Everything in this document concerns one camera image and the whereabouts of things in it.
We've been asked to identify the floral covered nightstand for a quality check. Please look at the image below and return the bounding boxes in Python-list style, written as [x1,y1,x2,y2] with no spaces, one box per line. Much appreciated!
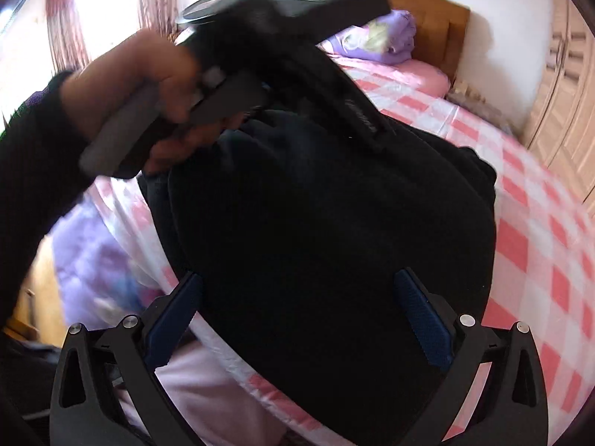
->
[445,80,518,139]

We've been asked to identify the pink patterned curtain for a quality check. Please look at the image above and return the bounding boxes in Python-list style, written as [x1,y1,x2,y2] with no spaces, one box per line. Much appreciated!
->
[45,0,90,72]

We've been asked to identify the purple floral folded quilt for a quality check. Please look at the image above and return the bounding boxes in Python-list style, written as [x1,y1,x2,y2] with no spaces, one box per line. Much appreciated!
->
[319,10,417,65]

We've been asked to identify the black sweatpants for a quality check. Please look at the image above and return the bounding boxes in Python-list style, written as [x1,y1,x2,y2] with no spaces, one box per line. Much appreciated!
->
[136,41,498,446]

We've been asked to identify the black sleeved left forearm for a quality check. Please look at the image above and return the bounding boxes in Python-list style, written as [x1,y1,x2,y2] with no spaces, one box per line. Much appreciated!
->
[1,71,92,323]

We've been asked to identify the light wood wardrobe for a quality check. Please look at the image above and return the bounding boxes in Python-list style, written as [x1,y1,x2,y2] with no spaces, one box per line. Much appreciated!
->
[520,0,594,216]

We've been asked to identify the wooden headboard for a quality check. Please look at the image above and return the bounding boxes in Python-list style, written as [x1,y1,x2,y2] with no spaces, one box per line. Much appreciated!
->
[389,0,471,82]

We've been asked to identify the pink checkered bed sheet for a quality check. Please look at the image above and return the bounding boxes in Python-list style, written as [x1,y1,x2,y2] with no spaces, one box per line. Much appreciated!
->
[50,52,595,446]

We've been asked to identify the person's left hand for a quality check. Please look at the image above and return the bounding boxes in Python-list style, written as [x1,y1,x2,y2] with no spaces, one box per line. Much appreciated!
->
[59,29,245,175]

